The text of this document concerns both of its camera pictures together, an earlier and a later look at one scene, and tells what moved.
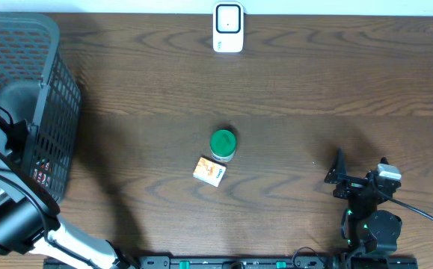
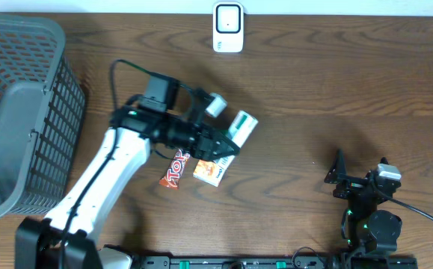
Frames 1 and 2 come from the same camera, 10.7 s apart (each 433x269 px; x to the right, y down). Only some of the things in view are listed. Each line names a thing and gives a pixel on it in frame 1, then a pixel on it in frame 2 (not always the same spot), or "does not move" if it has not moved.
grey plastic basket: x=19 y=66 does not move
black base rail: x=240 y=262 does not move
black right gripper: x=351 y=184 does not move
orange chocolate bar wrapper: x=42 y=172 → x=171 y=178
